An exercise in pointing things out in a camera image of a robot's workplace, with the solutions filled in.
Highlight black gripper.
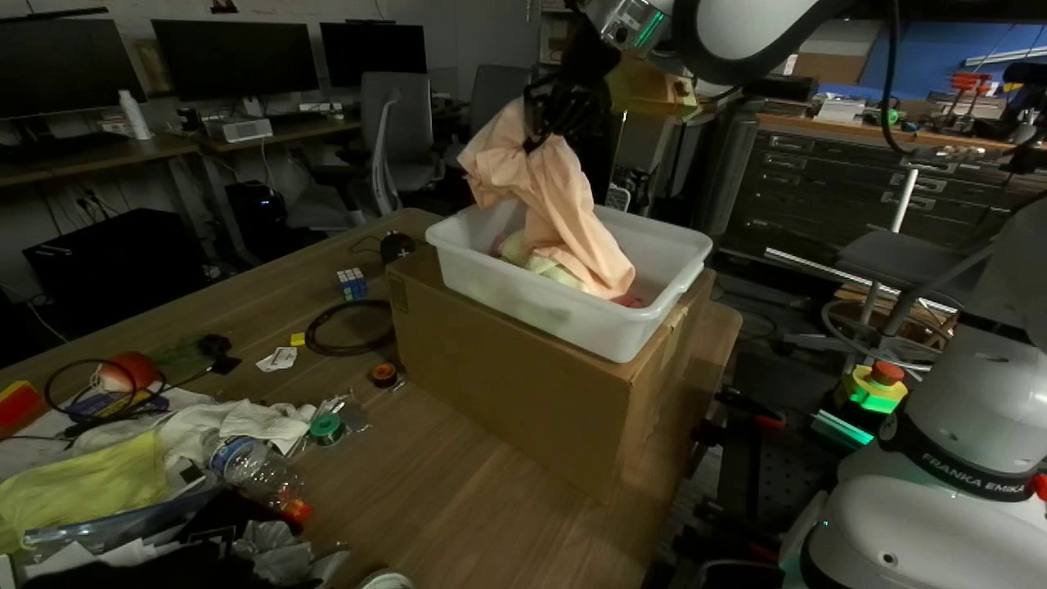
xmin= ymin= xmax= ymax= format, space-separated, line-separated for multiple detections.
xmin=520 ymin=17 xmax=621 ymax=157

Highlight light green terry towel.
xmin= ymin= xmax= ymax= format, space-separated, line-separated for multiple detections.
xmin=494 ymin=231 xmax=587 ymax=292

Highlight red cloth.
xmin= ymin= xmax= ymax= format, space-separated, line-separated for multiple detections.
xmin=610 ymin=274 xmax=663 ymax=310

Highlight brown cardboard box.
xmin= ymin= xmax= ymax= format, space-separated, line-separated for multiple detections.
xmin=386 ymin=252 xmax=746 ymax=506

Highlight green glowing box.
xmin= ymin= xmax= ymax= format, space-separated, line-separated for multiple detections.
xmin=809 ymin=406 xmax=881 ymax=450

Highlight grey office chair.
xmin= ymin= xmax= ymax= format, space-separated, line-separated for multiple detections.
xmin=468 ymin=63 xmax=532 ymax=141
xmin=356 ymin=69 xmax=443 ymax=216

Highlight black computer monitor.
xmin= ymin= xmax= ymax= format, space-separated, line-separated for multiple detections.
xmin=150 ymin=17 xmax=324 ymax=105
xmin=0 ymin=14 xmax=143 ymax=122
xmin=317 ymin=18 xmax=433 ymax=93

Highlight small black object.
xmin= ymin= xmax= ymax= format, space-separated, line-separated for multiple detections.
xmin=375 ymin=230 xmax=424 ymax=270

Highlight white plastic bin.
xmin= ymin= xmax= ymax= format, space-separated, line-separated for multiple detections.
xmin=422 ymin=199 xmax=716 ymax=366

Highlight rubiks cube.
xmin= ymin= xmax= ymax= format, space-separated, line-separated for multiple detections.
xmin=333 ymin=265 xmax=370 ymax=304

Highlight black equipment rack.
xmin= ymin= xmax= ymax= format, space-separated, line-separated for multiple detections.
xmin=716 ymin=116 xmax=1047 ymax=270

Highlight white desktop device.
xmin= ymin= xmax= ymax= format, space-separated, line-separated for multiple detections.
xmin=218 ymin=116 xmax=278 ymax=147

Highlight white paper scrap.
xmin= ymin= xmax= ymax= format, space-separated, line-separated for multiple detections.
xmin=253 ymin=342 xmax=301 ymax=375

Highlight small green toy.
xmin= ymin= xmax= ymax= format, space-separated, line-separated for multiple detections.
xmin=306 ymin=402 xmax=355 ymax=448

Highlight blue partition panel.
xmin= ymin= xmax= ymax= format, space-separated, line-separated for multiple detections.
xmin=861 ymin=17 xmax=1047 ymax=109

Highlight small black gadget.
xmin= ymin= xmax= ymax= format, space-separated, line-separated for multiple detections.
xmin=193 ymin=330 xmax=247 ymax=379

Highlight white plastic bottle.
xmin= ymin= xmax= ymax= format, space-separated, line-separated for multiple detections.
xmin=116 ymin=87 xmax=158 ymax=144

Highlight red emergency stop button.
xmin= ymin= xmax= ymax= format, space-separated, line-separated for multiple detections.
xmin=842 ymin=358 xmax=913 ymax=418

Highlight white cloth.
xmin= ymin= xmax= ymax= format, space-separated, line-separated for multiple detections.
xmin=150 ymin=388 xmax=322 ymax=483

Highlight clear plastic bottle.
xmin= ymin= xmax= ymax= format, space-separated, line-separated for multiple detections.
xmin=204 ymin=436 xmax=317 ymax=529

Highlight long wooden desk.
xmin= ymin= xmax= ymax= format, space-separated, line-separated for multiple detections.
xmin=0 ymin=112 xmax=370 ymax=193

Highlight black cabinet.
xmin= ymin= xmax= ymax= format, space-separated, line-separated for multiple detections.
xmin=21 ymin=207 xmax=213 ymax=342

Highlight red round object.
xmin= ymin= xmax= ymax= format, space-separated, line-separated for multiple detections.
xmin=95 ymin=351 xmax=171 ymax=410

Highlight white cup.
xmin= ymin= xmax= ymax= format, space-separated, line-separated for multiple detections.
xmin=356 ymin=565 xmax=420 ymax=589

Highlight clear plastic bag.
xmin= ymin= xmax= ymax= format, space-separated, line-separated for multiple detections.
xmin=17 ymin=479 xmax=227 ymax=561

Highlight yellow green cloth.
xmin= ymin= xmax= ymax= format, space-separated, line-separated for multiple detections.
xmin=0 ymin=429 xmax=176 ymax=552

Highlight red block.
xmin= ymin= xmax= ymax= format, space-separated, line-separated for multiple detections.
xmin=0 ymin=375 xmax=51 ymax=441

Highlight yellow wrist camera bar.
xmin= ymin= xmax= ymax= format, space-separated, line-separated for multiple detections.
xmin=606 ymin=54 xmax=705 ymax=124

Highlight black cable loop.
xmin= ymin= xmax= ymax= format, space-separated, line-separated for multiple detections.
xmin=301 ymin=298 xmax=398 ymax=360

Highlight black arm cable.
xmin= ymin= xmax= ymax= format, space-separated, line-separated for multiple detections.
xmin=876 ymin=0 xmax=1047 ymax=168

